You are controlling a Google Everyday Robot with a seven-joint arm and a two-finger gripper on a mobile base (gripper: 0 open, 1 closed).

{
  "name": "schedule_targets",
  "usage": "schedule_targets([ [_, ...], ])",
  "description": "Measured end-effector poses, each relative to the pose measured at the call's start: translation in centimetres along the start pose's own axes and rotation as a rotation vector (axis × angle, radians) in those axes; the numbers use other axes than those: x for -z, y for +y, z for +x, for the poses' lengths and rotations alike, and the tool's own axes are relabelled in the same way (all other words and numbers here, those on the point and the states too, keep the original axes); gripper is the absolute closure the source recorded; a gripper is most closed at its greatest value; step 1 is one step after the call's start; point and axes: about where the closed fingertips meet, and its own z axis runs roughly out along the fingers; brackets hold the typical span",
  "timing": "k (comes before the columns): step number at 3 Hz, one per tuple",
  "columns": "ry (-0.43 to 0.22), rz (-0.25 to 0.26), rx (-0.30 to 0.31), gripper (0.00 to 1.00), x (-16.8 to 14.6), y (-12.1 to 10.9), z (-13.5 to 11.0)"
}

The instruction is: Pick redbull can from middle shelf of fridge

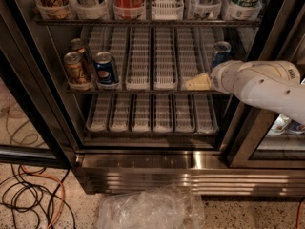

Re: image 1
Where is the blue can behind glass door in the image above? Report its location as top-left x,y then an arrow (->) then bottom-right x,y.
288,121 -> 305,135

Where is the white tray top shelf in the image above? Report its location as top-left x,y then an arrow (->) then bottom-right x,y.
151,0 -> 184,20

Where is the orange cable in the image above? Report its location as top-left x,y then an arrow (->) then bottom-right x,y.
20,164 -> 66,229

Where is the clear plastic bag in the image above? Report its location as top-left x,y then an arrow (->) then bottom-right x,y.
96,186 -> 205,229

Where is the middle wire shelf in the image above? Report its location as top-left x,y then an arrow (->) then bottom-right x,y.
65,87 -> 227,95

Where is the blue silver redbull can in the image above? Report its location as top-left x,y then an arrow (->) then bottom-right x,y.
212,41 -> 232,68

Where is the open fridge door left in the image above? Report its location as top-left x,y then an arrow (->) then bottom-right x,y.
0,0 -> 76,169

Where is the blue pepsi can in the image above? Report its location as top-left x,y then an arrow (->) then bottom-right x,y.
93,52 -> 119,85

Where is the wire shelf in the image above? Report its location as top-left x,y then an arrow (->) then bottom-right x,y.
65,87 -> 227,95
34,18 -> 261,27

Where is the black cable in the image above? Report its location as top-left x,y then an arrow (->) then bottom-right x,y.
0,163 -> 77,229

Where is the top wire shelf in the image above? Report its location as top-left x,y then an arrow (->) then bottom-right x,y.
34,18 -> 261,27

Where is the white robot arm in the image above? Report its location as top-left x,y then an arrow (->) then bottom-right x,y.
183,60 -> 305,124

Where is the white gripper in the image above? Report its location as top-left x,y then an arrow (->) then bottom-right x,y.
184,60 -> 243,94

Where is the gold brown rear can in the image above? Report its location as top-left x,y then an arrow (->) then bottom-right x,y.
69,37 -> 94,75

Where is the gold brown front can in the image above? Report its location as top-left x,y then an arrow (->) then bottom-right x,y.
64,52 -> 92,84

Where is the stainless steel fridge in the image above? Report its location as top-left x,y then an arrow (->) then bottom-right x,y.
15,0 -> 305,197

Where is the gold patterned can top shelf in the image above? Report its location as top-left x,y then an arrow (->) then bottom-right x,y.
37,0 -> 70,19

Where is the red can top shelf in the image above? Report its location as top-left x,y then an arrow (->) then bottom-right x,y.
113,0 -> 145,20

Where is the gold brown can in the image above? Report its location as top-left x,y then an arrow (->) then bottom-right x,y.
64,52 -> 92,84
69,37 -> 94,75

